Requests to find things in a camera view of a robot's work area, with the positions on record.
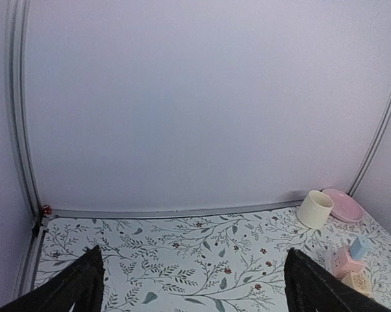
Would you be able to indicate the floral tablecloth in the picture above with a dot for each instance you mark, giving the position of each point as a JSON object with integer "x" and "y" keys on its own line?
{"x": 228, "y": 262}

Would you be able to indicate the pink cube socket adapter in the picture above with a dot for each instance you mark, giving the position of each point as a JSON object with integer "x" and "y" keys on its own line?
{"x": 342, "y": 263}

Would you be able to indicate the pink plate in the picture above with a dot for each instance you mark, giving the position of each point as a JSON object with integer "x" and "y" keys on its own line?
{"x": 345, "y": 208}

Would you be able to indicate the cream ribbed mug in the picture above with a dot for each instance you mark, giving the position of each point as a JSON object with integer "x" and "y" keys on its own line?
{"x": 315, "y": 209}

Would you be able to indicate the light blue small plug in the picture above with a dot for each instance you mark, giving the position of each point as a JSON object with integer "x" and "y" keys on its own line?
{"x": 359, "y": 247}

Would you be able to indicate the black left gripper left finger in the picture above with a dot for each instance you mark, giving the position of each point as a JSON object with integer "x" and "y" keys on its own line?
{"x": 79, "y": 287}

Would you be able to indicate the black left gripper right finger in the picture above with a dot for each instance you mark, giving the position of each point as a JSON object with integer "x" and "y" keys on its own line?
{"x": 309, "y": 287}

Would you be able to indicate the small red object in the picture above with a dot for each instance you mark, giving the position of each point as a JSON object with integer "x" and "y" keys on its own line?
{"x": 47, "y": 210}

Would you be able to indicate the beige dragon cube adapter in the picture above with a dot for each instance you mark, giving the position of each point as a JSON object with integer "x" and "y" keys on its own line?
{"x": 359, "y": 281}

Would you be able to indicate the rear aluminium frame rail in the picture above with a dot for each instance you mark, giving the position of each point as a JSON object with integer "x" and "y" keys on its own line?
{"x": 174, "y": 213}

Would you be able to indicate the left aluminium frame post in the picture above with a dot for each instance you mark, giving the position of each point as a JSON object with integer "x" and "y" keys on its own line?
{"x": 15, "y": 38}

